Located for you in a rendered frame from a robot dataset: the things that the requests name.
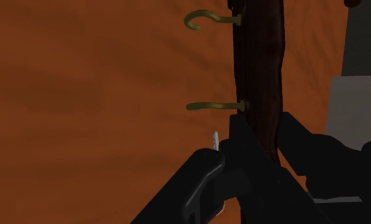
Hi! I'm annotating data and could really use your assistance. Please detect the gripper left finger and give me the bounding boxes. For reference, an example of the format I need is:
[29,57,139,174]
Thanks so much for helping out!
[130,114,268,224]

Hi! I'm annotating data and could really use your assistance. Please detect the dark wooden rack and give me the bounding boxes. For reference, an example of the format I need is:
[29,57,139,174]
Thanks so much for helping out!
[183,0,286,167]

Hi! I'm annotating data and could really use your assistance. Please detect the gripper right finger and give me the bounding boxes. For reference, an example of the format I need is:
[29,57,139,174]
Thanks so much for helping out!
[278,112,371,200]

